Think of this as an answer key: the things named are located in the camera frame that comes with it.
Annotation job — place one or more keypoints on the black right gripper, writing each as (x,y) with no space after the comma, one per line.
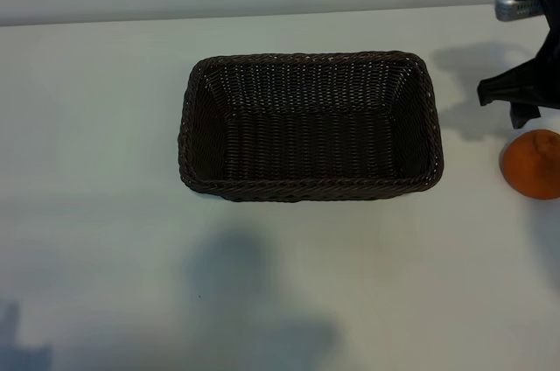
(550,78)

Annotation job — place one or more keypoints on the orange fruit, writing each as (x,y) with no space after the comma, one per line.
(536,167)

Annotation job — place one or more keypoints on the dark brown wicker basket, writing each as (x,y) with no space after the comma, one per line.
(306,135)

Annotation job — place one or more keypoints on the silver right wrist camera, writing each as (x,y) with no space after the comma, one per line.
(516,10)

